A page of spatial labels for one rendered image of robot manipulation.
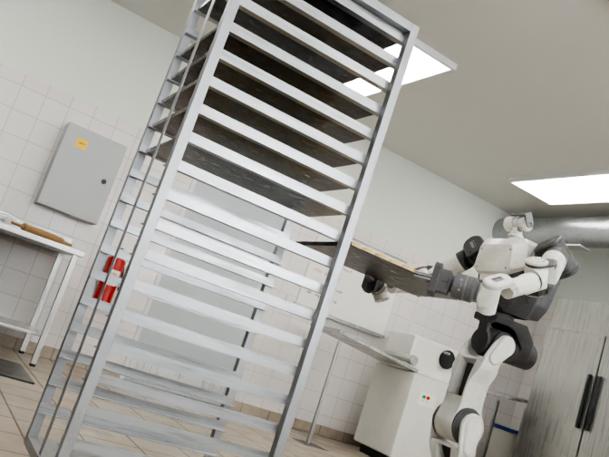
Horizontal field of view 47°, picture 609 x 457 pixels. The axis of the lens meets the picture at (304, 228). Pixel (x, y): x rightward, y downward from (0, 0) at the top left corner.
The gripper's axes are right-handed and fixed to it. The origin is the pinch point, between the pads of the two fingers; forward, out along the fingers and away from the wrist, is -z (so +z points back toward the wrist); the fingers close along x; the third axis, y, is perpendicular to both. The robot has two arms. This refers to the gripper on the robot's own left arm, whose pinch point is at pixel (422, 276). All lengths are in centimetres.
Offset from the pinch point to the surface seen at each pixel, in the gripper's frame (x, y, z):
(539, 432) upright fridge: -29, -490, 78
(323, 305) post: -22.2, 27.7, -23.1
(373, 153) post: 29.9, 27.7, -22.8
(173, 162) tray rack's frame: 0, 70, -66
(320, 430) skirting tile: -95, -464, -120
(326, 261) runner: -8.5, 27.1, -26.7
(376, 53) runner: 63, 32, -31
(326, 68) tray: 63, 14, -54
